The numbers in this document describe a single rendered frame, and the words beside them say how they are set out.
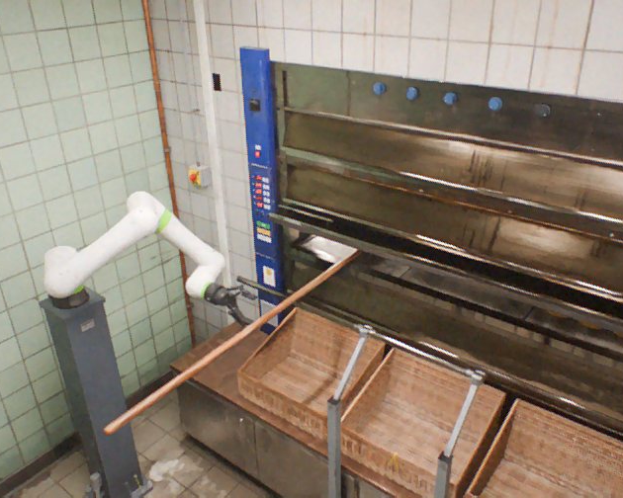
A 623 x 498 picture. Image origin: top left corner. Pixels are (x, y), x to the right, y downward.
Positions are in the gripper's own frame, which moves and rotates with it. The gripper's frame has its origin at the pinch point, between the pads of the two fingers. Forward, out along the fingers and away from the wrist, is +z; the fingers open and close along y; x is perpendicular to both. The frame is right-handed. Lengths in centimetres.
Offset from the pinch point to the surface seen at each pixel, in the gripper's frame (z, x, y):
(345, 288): 9, -56, 13
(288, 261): -27, -55, 9
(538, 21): 83, -53, -115
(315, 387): 9, -31, 59
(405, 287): 42, -55, 0
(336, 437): 46, 5, 41
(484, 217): 73, -56, -42
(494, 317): 84, -54, -1
